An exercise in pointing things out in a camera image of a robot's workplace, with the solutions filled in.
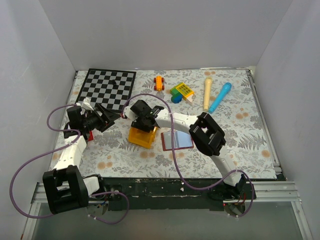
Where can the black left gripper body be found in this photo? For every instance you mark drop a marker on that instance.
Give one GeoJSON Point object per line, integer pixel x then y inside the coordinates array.
{"type": "Point", "coordinates": [94, 120]}

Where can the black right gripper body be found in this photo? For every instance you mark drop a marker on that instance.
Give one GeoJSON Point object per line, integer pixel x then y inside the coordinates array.
{"type": "Point", "coordinates": [141, 125]}

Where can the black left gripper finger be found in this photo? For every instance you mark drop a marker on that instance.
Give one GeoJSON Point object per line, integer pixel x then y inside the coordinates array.
{"type": "Point", "coordinates": [109, 116]}
{"type": "Point", "coordinates": [103, 125]}

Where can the yellow plastic bin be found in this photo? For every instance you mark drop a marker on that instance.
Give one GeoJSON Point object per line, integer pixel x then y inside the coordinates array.
{"type": "Point", "coordinates": [142, 138]}

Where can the red leather card holder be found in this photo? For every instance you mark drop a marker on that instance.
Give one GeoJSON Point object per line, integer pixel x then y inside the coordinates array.
{"type": "Point", "coordinates": [181, 141]}

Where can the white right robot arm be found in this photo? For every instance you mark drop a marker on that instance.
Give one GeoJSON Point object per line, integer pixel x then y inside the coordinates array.
{"type": "Point", "coordinates": [206, 134]}

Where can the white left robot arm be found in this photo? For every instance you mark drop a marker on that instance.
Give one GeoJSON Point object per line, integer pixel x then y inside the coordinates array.
{"type": "Point", "coordinates": [67, 170]}

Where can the black white chessboard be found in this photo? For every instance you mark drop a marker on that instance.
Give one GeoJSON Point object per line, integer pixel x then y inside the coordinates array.
{"type": "Point", "coordinates": [98, 87]}

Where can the orange toy car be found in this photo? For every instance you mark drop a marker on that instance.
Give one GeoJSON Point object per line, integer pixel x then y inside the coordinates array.
{"type": "Point", "coordinates": [159, 83]}

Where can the colourful toy block house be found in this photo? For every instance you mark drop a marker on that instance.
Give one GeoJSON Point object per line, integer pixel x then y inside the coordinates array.
{"type": "Point", "coordinates": [181, 92]}

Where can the cream toy microphone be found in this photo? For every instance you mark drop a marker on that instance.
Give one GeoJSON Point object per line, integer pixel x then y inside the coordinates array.
{"type": "Point", "coordinates": [207, 92]}

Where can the floral table mat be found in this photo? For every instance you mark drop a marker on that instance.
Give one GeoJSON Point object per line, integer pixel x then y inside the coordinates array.
{"type": "Point", "coordinates": [110, 154]}

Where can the blue toy microphone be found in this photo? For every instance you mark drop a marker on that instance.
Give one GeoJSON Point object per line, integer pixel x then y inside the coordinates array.
{"type": "Point", "coordinates": [224, 91]}

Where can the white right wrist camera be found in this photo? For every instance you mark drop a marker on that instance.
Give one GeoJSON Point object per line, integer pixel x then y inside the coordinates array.
{"type": "Point", "coordinates": [129, 114]}

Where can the black front table rail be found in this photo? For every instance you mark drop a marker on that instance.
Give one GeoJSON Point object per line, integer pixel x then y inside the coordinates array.
{"type": "Point", "coordinates": [173, 194]}

